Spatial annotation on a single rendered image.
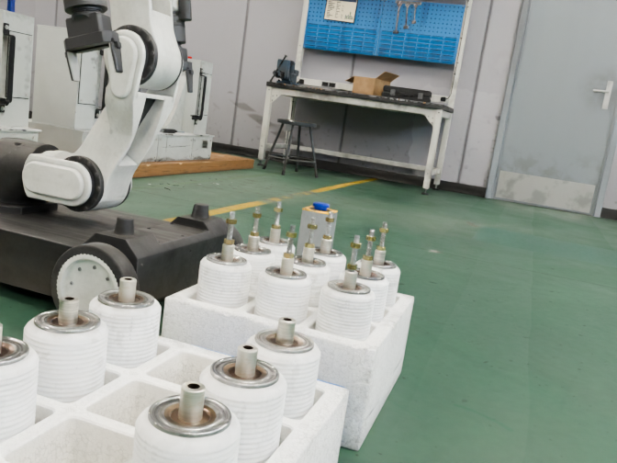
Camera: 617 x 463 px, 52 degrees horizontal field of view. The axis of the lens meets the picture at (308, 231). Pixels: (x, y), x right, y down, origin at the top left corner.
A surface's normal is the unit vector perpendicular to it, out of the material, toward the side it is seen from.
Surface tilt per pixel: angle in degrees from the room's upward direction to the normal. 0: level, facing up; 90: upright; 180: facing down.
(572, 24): 90
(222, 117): 90
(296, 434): 0
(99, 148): 90
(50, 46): 90
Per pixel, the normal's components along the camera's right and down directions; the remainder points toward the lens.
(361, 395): -0.32, 0.13
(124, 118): -0.36, 0.52
